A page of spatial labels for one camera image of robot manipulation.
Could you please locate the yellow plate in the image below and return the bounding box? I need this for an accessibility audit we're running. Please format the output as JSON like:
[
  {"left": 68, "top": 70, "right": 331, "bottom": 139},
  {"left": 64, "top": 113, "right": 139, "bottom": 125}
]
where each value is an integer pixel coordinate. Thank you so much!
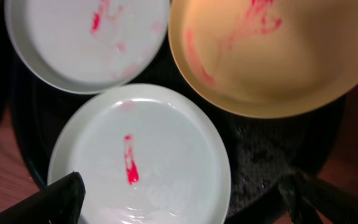
[{"left": 168, "top": 0, "right": 358, "bottom": 118}]

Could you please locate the round black tray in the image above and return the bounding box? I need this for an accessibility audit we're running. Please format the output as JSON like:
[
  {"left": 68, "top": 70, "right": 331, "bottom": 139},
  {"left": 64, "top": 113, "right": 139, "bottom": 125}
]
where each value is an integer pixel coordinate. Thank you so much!
[{"left": 11, "top": 41, "right": 346, "bottom": 223}]

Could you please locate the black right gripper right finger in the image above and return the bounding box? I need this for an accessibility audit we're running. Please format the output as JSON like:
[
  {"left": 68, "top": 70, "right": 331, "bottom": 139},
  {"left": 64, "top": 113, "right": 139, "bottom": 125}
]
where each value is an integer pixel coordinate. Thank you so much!
[{"left": 278, "top": 169, "right": 358, "bottom": 224}]

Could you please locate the mint green plate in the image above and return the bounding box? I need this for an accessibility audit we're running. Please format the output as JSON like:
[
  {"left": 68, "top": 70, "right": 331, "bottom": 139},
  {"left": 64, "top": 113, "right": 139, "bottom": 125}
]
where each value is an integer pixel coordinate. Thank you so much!
[
  {"left": 47, "top": 84, "right": 231, "bottom": 224},
  {"left": 4, "top": 0, "right": 170, "bottom": 95}
]

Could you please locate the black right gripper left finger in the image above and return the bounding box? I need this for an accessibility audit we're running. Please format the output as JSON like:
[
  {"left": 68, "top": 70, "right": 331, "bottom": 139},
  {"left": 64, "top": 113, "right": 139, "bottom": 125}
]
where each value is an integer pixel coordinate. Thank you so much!
[{"left": 0, "top": 172, "right": 86, "bottom": 224}]

